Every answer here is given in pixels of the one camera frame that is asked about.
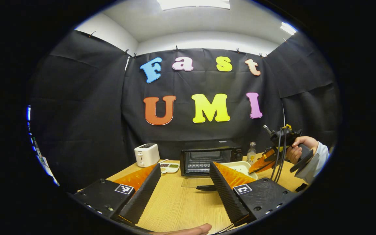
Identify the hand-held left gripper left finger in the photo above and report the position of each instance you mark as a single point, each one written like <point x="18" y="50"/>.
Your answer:
<point x="144" y="194"/>

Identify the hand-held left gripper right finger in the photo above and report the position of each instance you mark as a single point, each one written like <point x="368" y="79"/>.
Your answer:
<point x="227" y="195"/>

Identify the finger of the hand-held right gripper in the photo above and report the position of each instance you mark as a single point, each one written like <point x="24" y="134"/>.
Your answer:
<point x="263" y="161"/>

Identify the pale square plate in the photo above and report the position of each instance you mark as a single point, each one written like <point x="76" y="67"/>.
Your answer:
<point x="240" y="168"/>

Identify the black electric oven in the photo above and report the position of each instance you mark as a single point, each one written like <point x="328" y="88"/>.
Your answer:
<point x="201" y="151"/>

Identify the clear bottle with yellow label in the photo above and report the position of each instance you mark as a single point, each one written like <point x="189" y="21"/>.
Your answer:
<point x="251" y="155"/>

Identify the white divided snack dish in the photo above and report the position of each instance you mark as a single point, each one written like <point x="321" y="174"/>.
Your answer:
<point x="169" y="167"/>

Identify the white toaster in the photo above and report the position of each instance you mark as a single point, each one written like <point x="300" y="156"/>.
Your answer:
<point x="146" y="155"/>

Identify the black backdrop cloth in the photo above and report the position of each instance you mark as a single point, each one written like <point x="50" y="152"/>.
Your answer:
<point x="93" y="114"/>

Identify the small ceiling light panel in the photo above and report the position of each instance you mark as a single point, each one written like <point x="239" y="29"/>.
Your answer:
<point x="288" y="28"/>

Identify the long ceiling light panel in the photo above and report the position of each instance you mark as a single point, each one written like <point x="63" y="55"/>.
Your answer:
<point x="194" y="4"/>

